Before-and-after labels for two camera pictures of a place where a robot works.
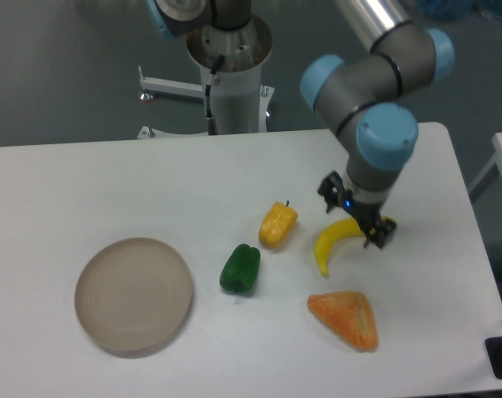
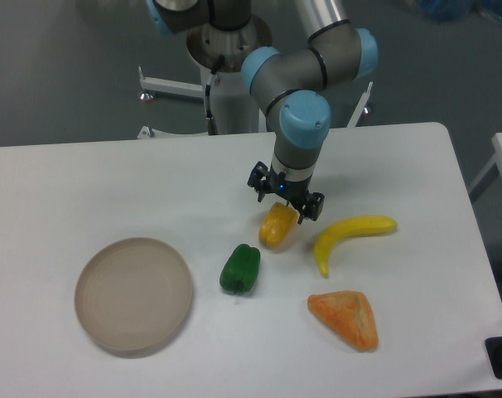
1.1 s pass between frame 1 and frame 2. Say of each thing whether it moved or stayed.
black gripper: moved
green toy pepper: stayed
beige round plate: stayed
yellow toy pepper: stayed
